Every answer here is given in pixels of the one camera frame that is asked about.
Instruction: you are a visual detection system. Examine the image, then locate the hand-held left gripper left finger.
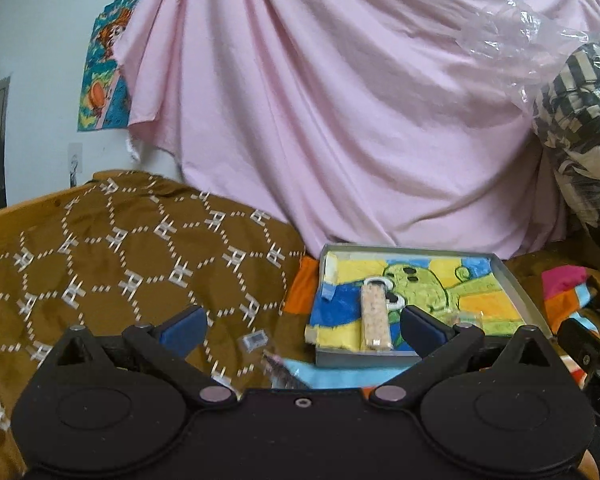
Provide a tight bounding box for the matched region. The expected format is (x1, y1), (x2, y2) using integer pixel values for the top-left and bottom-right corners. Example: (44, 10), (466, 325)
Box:
(54, 305), (237, 407)

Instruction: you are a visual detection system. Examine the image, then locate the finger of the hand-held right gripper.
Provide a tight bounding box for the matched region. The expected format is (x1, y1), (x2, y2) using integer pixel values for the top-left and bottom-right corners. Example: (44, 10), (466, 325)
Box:
(557, 317), (600, 396)

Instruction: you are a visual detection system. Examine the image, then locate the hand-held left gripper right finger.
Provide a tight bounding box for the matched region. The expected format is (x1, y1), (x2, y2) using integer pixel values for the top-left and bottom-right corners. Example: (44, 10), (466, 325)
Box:
(369, 305), (552, 407)

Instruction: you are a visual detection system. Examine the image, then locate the rice cracker bar clear wrap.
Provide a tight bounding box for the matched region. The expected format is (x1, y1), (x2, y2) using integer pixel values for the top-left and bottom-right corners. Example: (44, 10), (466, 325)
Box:
(359, 282), (395, 353)

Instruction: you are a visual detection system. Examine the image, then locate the grey tray with colourful drawing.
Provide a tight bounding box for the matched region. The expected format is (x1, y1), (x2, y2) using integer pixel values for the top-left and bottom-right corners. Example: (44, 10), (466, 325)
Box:
(305, 243), (552, 368)

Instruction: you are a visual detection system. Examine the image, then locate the small clear packet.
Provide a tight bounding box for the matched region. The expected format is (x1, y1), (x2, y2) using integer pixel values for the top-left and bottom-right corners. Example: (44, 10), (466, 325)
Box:
(442, 310), (483, 333)

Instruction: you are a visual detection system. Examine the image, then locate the multicoloured patchwork cloth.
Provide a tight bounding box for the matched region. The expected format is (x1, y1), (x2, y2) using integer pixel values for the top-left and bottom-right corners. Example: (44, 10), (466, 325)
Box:
(284, 255), (600, 361)

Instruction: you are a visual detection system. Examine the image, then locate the small packet with dark label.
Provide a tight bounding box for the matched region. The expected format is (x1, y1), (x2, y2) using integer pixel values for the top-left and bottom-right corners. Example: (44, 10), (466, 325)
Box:
(240, 330), (271, 353)

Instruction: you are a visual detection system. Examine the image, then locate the brown patterned blanket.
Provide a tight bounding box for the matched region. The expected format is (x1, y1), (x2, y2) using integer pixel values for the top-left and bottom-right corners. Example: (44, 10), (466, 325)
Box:
(0, 170), (308, 480)

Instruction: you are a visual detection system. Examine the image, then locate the pink striped snack packet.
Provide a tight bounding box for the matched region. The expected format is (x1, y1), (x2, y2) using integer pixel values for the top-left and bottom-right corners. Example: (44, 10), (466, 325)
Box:
(262, 352), (311, 390)

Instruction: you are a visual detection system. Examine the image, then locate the light blue packet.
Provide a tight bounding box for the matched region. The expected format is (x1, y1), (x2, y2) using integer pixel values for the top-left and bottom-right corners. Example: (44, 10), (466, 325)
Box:
(280, 357), (421, 391)

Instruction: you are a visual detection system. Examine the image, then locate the pink cloth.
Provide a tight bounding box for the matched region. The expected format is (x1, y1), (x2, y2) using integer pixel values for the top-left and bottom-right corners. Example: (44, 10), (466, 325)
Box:
(114, 0), (600, 261)

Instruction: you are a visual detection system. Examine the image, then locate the black and white striped cloth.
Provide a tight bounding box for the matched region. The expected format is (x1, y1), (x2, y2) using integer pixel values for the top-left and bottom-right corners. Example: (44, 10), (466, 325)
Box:
(532, 40), (600, 151)

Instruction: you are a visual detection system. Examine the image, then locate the clear plastic bag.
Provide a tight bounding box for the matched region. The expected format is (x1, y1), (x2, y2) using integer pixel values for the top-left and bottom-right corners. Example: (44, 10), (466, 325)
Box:
(455, 0), (600, 261)

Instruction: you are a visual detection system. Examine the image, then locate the colourful wall poster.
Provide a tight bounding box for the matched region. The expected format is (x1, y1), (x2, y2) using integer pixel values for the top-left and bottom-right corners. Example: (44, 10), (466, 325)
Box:
(77, 0), (163, 133)

